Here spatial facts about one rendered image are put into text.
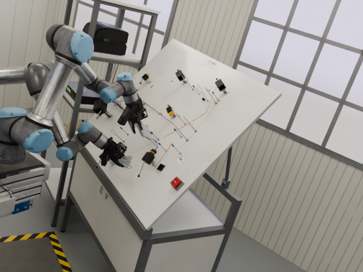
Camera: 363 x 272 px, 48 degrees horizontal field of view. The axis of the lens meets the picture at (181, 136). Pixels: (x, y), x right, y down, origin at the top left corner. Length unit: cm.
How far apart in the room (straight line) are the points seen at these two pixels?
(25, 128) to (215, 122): 106
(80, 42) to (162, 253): 125
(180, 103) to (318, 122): 148
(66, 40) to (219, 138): 98
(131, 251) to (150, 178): 43
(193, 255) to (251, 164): 165
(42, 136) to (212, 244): 129
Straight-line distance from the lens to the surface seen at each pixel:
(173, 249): 238
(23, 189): 203
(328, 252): 394
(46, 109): 174
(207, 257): 260
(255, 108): 225
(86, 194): 295
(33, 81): 203
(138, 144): 255
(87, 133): 212
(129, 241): 240
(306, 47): 366
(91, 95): 315
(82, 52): 172
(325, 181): 374
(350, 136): 360
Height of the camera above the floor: 206
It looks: 20 degrees down
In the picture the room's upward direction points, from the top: 17 degrees clockwise
